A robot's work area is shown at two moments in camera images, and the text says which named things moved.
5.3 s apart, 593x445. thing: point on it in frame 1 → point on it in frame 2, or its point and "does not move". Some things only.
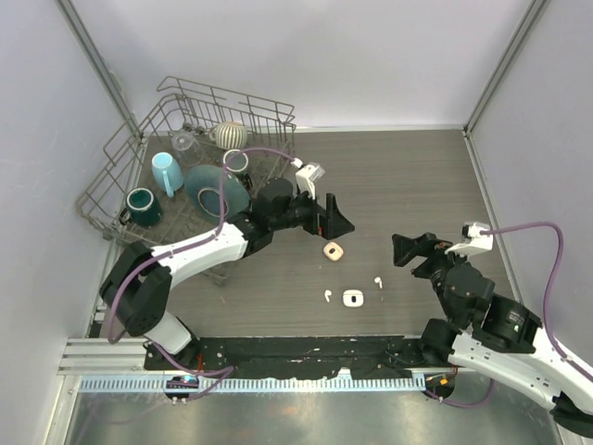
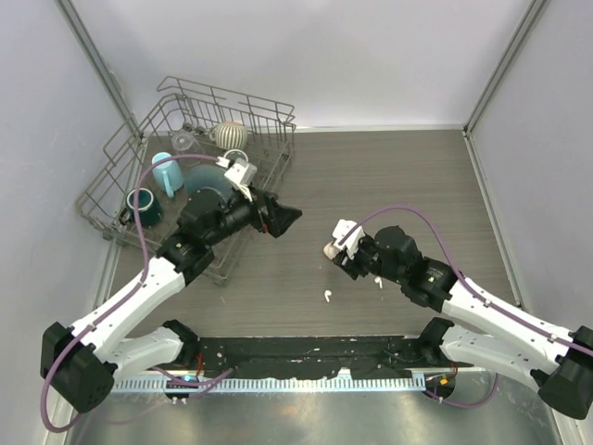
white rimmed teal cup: x=235 y=160 does not move
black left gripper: x=327 y=222 → x=282 y=216
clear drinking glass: x=188 y=148 does not move
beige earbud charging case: x=333 y=251 does not move
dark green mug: x=142 y=208 does not move
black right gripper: x=426 y=245 → x=351 y=265
